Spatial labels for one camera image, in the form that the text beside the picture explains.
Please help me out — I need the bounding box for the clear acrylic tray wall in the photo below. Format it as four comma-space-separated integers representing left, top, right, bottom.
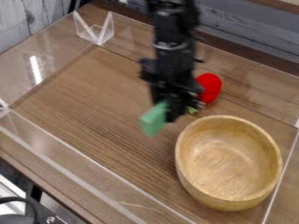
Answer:
0, 100, 195, 224

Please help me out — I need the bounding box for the brown wooden bowl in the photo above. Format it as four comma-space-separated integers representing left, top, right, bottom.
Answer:
175, 115, 284, 212

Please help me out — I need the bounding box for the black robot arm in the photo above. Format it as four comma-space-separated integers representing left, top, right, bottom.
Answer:
139, 0, 205, 123

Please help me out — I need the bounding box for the red plush strawberry toy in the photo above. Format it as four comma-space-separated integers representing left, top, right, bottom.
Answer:
197, 73, 224, 105

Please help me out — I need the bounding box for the clear acrylic corner bracket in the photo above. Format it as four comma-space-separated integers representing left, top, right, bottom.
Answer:
73, 11, 115, 46

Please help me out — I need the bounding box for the green rectangular block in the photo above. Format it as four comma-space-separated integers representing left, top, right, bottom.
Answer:
139, 101, 169, 137

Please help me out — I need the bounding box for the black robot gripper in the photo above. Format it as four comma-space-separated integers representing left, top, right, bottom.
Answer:
141, 43, 205, 123

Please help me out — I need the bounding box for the black cable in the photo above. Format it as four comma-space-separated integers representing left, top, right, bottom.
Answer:
0, 196, 41, 224

